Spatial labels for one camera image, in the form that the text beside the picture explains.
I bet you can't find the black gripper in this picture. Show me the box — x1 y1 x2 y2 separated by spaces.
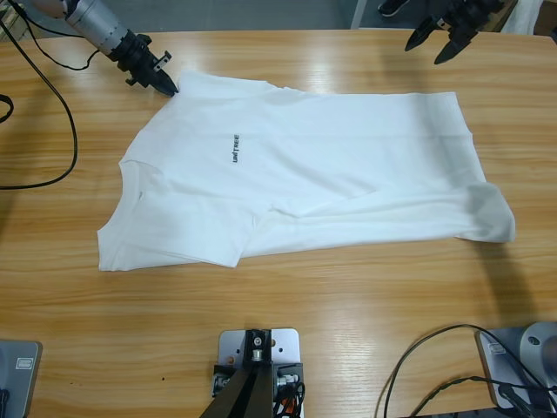
404 0 507 66
111 32 181 98

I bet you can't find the white t-shirt with black print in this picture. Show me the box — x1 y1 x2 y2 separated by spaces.
96 69 517 273

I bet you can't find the brown board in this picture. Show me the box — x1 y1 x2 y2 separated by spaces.
472 0 519 32

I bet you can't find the wooden crate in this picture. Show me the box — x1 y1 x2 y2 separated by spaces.
0 0 44 43

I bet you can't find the white post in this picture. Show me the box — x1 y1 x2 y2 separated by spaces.
350 0 371 30

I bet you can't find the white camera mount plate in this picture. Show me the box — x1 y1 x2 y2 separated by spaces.
216 328 303 371

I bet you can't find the dark camera post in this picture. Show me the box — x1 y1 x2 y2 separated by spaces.
200 329 279 418

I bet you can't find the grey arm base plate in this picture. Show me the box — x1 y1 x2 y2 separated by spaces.
474 327 557 410
0 340 44 418

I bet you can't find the black wire tangle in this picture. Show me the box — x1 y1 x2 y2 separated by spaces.
272 381 308 418

